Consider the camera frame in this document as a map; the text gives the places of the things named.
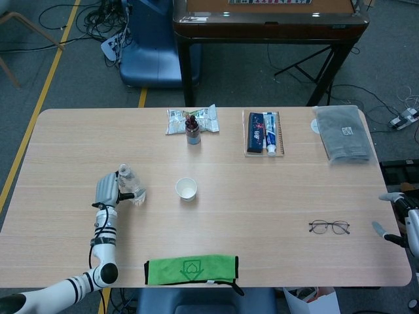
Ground small jar with blue label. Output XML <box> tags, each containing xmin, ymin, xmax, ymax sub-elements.
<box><xmin>185</xmin><ymin>114</ymin><xmax>202</xmax><ymax>146</ymax></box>

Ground black equipment box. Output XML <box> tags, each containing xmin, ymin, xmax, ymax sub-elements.
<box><xmin>379</xmin><ymin>159</ymin><xmax>419</xmax><ymax>194</ymax></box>

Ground white power strip with cables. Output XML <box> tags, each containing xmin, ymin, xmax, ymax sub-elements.
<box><xmin>100</xmin><ymin>31</ymin><xmax>128</xmax><ymax>63</ymax></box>

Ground thin black frame eyeglasses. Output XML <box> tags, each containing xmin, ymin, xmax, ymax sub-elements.
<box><xmin>308</xmin><ymin>220</ymin><xmax>351</xmax><ymax>236</ymax></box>

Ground grey towel in plastic bag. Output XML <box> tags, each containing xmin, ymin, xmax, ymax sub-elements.
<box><xmin>312</xmin><ymin>104</ymin><xmax>373</xmax><ymax>166</ymax></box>

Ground transparent plastic water bottle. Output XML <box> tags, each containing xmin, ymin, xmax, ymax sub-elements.
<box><xmin>117</xmin><ymin>164</ymin><xmax>147</xmax><ymax>207</ymax></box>

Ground white chair with wooden legs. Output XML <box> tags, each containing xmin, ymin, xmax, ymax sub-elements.
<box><xmin>0</xmin><ymin>11</ymin><xmax>65</xmax><ymax>88</ymax></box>

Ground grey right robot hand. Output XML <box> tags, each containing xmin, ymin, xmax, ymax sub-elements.
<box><xmin>371</xmin><ymin>192</ymin><xmax>419</xmax><ymax>256</ymax></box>

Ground blue white toothpaste tube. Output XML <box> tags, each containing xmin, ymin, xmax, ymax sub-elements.
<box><xmin>263</xmin><ymin>112</ymin><xmax>278</xmax><ymax>156</ymax></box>

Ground brown mahjong table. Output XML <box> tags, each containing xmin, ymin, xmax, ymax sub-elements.
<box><xmin>172</xmin><ymin>0</ymin><xmax>371</xmax><ymax>107</ymax></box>

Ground white snack packet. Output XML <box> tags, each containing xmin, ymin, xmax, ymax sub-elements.
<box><xmin>165</xmin><ymin>103</ymin><xmax>219</xmax><ymax>135</ymax></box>

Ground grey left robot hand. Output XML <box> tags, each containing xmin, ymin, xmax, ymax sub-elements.
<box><xmin>91</xmin><ymin>170</ymin><xmax>136</xmax><ymax>209</ymax></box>

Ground blue padded seat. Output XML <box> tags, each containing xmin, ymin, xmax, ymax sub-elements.
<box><xmin>136</xmin><ymin>287</ymin><xmax>278</xmax><ymax>314</ymax></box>

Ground black tripod stand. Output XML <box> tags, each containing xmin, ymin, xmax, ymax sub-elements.
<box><xmin>274</xmin><ymin>45</ymin><xmax>335</xmax><ymax>86</ymax></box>

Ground dark blue rectangular box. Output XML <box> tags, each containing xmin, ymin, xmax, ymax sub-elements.
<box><xmin>247</xmin><ymin>112</ymin><xmax>265</xmax><ymax>154</ymax></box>

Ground flower print paper cup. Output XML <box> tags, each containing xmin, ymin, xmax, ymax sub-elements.
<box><xmin>175</xmin><ymin>177</ymin><xmax>198</xmax><ymax>202</ymax></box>

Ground white power strip with plugs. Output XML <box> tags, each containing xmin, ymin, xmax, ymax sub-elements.
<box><xmin>388</xmin><ymin>109</ymin><xmax>419</xmax><ymax>131</ymax></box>

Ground white paper bag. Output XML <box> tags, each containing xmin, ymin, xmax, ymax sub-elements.
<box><xmin>283</xmin><ymin>287</ymin><xmax>341</xmax><ymax>314</ymax></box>

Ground green microfiber cloth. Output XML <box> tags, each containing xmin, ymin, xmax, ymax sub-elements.
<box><xmin>143</xmin><ymin>254</ymin><xmax>240</xmax><ymax>286</ymax></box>

